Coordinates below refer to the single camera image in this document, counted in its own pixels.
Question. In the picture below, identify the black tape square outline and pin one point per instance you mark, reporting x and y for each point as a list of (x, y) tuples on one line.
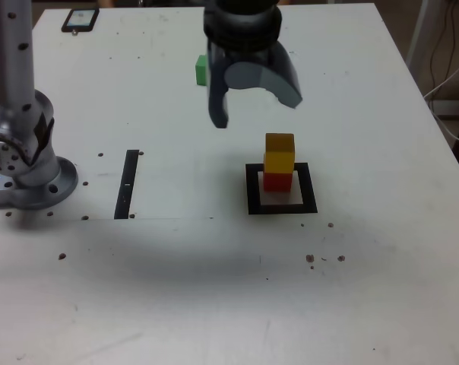
[(252, 197)]

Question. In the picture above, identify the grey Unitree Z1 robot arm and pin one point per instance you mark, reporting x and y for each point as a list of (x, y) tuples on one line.
[(35, 178)]

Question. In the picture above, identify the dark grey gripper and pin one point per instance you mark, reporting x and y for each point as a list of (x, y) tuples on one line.
[(248, 57)]

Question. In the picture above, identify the green cube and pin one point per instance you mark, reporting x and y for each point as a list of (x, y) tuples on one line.
[(201, 70)]

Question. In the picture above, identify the white metal frame post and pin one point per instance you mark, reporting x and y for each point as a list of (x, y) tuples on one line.
[(419, 38)]

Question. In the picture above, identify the yellow cube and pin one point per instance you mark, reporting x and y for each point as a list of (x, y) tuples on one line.
[(279, 157)]

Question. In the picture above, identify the black smartphone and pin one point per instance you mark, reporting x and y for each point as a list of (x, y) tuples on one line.
[(79, 21)]

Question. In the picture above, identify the red cube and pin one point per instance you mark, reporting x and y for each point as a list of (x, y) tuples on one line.
[(277, 182)]

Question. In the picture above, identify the black tape strip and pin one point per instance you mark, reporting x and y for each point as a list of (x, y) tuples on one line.
[(125, 190)]

